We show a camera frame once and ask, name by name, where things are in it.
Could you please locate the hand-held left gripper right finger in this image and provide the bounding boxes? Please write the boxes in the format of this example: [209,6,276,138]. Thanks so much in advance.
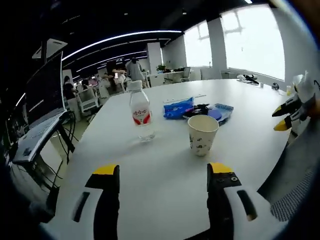
[206,162,274,240]

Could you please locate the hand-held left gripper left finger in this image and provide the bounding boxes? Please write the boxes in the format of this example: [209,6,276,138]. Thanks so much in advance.
[39,163,121,240]

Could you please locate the clear bag with blue disc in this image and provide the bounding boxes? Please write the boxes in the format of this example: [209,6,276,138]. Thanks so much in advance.
[206,102,235,127]

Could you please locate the printed white paper cup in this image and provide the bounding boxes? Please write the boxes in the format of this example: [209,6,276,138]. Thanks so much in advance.
[187,114,220,158]

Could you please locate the black cable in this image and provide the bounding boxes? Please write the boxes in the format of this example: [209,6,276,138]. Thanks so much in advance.
[182,103,216,118]

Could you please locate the clear plastic water bottle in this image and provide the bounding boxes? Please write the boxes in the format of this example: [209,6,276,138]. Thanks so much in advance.
[128,80,154,143]

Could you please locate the blue tissue packet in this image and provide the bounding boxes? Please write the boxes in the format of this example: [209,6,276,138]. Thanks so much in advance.
[162,96,196,120]

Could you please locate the grey mesh office chair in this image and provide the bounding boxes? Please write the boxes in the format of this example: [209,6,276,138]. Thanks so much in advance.
[256,132,320,224]

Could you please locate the white table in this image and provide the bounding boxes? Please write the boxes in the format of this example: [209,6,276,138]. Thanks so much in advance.
[53,78,302,240]

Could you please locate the black laptop stand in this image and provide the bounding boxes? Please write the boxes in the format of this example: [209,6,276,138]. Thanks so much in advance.
[37,117,76,191]

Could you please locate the white power strip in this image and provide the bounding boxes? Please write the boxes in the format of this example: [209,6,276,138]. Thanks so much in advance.
[163,94,207,104]

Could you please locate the white office chair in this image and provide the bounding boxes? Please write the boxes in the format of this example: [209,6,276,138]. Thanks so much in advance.
[180,66,192,83]

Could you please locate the ceiling light strip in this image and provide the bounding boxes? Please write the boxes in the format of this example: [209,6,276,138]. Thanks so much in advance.
[61,29,184,62]

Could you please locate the ceiling air vent panel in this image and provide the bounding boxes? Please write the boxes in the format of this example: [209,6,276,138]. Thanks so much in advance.
[31,37,69,60]

